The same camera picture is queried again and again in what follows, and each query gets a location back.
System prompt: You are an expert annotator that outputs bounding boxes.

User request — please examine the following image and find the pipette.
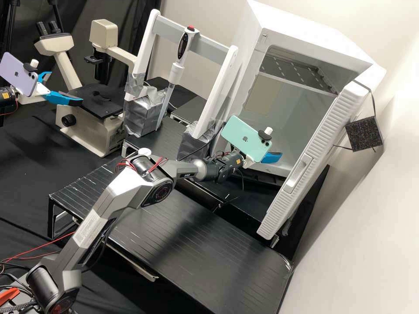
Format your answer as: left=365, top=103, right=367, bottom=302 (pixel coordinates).
left=156, top=24, right=200, bottom=130

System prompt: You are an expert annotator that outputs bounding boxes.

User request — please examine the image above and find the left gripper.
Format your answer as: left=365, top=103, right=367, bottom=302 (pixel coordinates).
left=17, top=71, right=83, bottom=106

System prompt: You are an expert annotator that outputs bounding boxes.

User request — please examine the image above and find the white pipette stand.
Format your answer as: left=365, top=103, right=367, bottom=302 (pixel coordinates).
left=123, top=9, right=239, bottom=161

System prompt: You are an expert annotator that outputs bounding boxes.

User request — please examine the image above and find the red wire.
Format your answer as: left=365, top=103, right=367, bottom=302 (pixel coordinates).
left=0, top=230, right=76, bottom=264

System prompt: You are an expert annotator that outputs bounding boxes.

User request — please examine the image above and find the incubator door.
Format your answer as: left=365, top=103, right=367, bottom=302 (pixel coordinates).
left=256, top=63, right=387, bottom=241

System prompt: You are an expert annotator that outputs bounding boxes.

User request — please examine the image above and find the white incubator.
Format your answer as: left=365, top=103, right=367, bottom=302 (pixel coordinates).
left=226, top=0, right=376, bottom=185

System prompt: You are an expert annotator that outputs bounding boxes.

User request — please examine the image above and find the cream microscope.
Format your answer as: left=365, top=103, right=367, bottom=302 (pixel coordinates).
left=34, top=19, right=138, bottom=158

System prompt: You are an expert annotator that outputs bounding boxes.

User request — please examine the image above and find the left wrist camera phone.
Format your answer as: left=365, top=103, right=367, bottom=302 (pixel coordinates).
left=0, top=51, right=41, bottom=97

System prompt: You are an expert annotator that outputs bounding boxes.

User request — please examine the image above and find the wrist camera phone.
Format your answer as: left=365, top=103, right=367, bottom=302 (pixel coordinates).
left=220, top=115, right=274, bottom=163
left=0, top=51, right=41, bottom=97

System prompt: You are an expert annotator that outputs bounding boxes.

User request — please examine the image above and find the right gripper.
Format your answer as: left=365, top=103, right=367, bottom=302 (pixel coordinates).
left=242, top=150, right=283, bottom=170

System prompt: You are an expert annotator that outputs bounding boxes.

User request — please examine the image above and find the right wrist camera phone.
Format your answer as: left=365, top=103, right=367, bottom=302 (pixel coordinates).
left=220, top=115, right=274, bottom=163

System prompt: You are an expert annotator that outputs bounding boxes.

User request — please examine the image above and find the black cable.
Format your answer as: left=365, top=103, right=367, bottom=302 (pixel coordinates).
left=224, top=166, right=245, bottom=199

